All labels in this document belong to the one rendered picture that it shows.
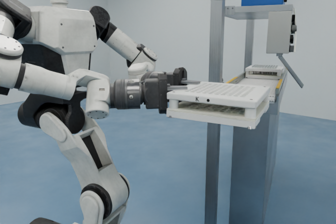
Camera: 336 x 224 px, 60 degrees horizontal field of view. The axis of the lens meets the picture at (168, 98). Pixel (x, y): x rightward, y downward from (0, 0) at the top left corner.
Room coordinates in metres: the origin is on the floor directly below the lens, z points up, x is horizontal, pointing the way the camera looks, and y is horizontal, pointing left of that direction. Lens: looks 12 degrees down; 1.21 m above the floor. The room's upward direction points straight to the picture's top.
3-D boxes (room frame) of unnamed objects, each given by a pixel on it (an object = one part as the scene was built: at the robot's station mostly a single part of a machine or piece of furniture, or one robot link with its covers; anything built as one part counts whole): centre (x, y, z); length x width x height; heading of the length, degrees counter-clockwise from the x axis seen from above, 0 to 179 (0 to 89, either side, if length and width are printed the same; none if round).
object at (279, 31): (1.54, -0.58, 1.23); 0.22 x 0.11 x 0.20; 156
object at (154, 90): (0.84, 0.06, 1.05); 0.12 x 0.10 x 0.13; 95
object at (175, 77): (1.01, 0.00, 1.05); 0.12 x 0.10 x 0.13; 55
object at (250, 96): (0.85, -0.16, 1.05); 0.25 x 0.24 x 0.02; 153
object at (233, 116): (0.85, -0.16, 1.00); 0.24 x 0.24 x 0.02; 63
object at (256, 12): (1.78, -0.54, 1.34); 0.62 x 0.38 x 0.04; 156
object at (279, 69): (2.15, -0.72, 0.99); 0.25 x 0.24 x 0.02; 66
